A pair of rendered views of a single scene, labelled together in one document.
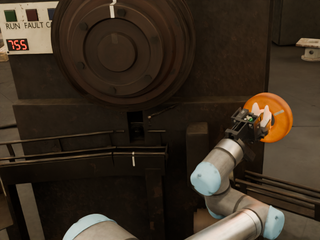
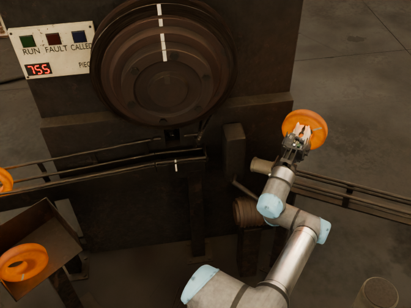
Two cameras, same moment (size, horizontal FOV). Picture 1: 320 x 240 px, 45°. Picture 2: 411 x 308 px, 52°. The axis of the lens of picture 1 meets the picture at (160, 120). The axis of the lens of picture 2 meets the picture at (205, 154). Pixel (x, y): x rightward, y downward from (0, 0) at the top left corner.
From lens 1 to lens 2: 0.55 m
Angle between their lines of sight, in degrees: 23
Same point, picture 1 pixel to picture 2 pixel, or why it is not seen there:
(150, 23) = (202, 63)
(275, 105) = (314, 123)
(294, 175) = not seen: hidden behind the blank
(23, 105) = (52, 126)
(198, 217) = (240, 208)
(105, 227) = (219, 281)
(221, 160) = (282, 190)
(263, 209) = (316, 223)
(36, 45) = (60, 68)
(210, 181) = (276, 211)
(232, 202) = (289, 218)
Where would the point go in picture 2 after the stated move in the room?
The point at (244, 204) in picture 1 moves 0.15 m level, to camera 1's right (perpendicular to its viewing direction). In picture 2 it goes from (300, 220) to (344, 209)
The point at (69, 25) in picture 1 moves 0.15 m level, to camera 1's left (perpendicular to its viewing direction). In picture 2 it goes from (113, 64) to (61, 73)
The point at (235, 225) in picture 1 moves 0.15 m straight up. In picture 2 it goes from (303, 247) to (311, 216)
